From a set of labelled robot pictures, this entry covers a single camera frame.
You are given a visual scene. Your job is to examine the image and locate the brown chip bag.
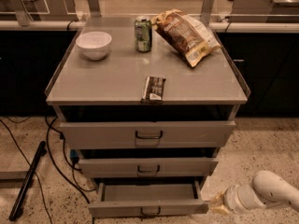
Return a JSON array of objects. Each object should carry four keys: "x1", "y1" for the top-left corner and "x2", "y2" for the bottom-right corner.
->
[{"x1": 151, "y1": 9, "x2": 221, "y2": 67}]

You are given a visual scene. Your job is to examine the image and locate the black bar on floor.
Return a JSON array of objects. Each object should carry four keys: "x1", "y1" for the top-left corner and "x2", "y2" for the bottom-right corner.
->
[{"x1": 8, "y1": 141, "x2": 47, "y2": 221}]

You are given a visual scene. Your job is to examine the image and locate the grey drawer cabinet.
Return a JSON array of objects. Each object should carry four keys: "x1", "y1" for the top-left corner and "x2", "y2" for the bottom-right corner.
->
[{"x1": 44, "y1": 16, "x2": 251, "y2": 218}]

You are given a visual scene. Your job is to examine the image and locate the grey bottom drawer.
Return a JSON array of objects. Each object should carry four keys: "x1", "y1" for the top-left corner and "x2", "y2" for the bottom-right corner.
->
[{"x1": 88, "y1": 177, "x2": 208, "y2": 217}]

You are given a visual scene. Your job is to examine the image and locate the grey drawer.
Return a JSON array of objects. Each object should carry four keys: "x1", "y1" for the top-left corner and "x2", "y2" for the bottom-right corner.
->
[
  {"x1": 78, "y1": 157, "x2": 218, "y2": 178},
  {"x1": 88, "y1": 177, "x2": 208, "y2": 217},
  {"x1": 59, "y1": 105, "x2": 236, "y2": 150}
]

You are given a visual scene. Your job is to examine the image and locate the dark snack bar wrapper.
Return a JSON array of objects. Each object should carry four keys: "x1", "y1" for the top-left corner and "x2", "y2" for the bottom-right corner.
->
[{"x1": 141, "y1": 77, "x2": 166, "y2": 104}]

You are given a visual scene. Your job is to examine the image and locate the green soda can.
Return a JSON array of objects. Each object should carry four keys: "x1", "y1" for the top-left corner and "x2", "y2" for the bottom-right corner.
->
[{"x1": 135, "y1": 16, "x2": 152, "y2": 52}]

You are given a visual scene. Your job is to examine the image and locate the blue plug box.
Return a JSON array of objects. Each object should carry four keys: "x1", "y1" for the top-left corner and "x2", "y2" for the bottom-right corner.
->
[{"x1": 70, "y1": 149, "x2": 79, "y2": 164}]

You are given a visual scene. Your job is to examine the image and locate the grey middle drawer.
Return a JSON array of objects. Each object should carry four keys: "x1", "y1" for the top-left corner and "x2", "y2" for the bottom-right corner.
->
[{"x1": 78, "y1": 157, "x2": 218, "y2": 178}]

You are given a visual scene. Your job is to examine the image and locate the white ceramic bowl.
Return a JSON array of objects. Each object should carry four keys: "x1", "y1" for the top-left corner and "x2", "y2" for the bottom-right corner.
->
[{"x1": 76, "y1": 32, "x2": 112, "y2": 61}]

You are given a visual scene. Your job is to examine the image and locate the thin black floor cable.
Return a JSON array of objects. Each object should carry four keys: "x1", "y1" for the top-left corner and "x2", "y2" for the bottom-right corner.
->
[{"x1": 0, "y1": 119, "x2": 54, "y2": 224}]

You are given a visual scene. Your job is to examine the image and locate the white and yellow gripper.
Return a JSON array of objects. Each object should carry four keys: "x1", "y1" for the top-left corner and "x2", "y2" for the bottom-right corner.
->
[{"x1": 208, "y1": 192, "x2": 229, "y2": 215}]

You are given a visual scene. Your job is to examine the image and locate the grey top drawer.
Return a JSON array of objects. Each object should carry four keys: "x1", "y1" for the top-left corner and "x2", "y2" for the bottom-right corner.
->
[{"x1": 59, "y1": 105, "x2": 236, "y2": 150}]

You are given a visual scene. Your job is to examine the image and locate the white horizontal rail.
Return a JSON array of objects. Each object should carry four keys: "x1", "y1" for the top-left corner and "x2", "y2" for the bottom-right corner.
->
[{"x1": 0, "y1": 21, "x2": 299, "y2": 34}]

